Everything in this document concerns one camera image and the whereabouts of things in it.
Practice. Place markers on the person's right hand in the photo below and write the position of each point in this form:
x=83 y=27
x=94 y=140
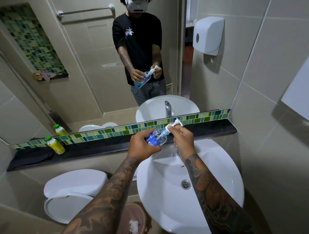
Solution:
x=185 y=143

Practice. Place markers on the person's left hand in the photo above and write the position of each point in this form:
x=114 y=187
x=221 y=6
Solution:
x=137 y=147

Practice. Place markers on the person's right thumb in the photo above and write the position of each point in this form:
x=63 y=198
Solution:
x=176 y=139

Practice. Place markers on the person's left thumb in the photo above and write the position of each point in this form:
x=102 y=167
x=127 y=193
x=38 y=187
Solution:
x=154 y=149

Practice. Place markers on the clear pump soap bottle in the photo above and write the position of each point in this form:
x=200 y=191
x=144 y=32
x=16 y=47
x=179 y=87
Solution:
x=159 y=136

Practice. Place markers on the person's left forearm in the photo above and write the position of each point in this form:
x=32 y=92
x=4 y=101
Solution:
x=106 y=197

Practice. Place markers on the person's right forearm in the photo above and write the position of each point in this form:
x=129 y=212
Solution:
x=214 y=195

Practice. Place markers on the black stone ledge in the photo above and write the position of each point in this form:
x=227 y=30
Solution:
x=212 y=130

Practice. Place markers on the white round sink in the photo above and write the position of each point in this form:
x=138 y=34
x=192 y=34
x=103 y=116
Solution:
x=164 y=192

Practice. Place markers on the metal sink drain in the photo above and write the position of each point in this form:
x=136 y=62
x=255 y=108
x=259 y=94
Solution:
x=185 y=184

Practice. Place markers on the pink waste bin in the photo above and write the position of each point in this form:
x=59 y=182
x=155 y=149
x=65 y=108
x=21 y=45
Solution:
x=131 y=213

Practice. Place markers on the crumpled white tissue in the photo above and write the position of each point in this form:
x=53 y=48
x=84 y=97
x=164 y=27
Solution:
x=134 y=227

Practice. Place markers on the white toilet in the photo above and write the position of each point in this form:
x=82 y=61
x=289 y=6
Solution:
x=74 y=183

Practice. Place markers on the yellow bottle green cap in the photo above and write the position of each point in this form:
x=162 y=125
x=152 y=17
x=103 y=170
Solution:
x=56 y=145

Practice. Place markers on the black cloth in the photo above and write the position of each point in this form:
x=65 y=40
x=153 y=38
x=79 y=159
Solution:
x=31 y=158

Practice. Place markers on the white paper towel dispenser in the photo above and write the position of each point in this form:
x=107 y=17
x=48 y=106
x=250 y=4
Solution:
x=298 y=94

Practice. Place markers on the wall mirror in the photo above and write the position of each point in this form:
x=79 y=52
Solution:
x=96 y=79

